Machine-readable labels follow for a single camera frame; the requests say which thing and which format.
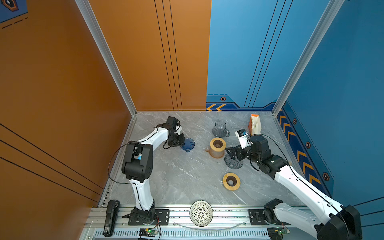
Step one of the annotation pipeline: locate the cream coffee filter pack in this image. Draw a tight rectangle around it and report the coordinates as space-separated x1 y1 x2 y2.
249 114 262 135

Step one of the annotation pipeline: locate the green circuit board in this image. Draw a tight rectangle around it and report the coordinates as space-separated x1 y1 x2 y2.
267 228 291 240
139 228 159 238

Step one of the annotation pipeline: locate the aluminium mounting rail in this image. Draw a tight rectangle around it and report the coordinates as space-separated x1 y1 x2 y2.
79 205 331 240

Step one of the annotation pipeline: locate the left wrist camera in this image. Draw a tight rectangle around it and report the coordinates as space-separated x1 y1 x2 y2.
175 126 182 134

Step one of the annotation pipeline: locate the white woven basket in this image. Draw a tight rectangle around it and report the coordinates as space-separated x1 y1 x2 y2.
190 200 214 227

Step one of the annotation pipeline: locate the grey glass mug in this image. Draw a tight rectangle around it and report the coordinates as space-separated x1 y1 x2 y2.
212 120 230 138

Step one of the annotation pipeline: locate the black handheld device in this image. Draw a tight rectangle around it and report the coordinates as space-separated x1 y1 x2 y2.
103 200 121 237

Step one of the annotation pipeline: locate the left green circuit board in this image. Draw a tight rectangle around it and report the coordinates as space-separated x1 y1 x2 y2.
139 228 159 238

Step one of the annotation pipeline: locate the wooden dripper ring holder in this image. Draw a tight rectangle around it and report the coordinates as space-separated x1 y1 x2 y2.
210 138 227 152

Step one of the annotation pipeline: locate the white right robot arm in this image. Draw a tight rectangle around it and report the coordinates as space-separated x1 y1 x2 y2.
226 134 363 240

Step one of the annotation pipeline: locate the aluminium corner post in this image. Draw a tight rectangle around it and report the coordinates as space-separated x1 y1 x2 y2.
272 0 345 117
75 0 137 117

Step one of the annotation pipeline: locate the right green circuit board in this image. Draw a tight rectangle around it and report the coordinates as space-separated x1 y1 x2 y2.
267 228 291 240

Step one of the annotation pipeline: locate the blue glass dripper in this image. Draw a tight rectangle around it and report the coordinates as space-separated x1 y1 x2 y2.
181 138 196 153

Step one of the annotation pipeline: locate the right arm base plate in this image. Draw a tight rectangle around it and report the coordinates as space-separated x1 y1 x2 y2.
248 209 281 226

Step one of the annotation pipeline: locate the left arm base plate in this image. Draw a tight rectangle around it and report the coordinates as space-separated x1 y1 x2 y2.
128 209 170 226

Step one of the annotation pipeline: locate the grey glass dripper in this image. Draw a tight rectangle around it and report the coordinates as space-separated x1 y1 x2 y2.
224 154 244 170

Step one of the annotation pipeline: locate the aluminium corner post right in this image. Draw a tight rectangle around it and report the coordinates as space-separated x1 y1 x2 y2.
272 0 345 117

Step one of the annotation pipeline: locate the aluminium corner post left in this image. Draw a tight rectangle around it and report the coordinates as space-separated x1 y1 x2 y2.
75 0 137 117

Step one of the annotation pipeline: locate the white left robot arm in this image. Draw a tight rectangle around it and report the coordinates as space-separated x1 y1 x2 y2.
122 117 185 213

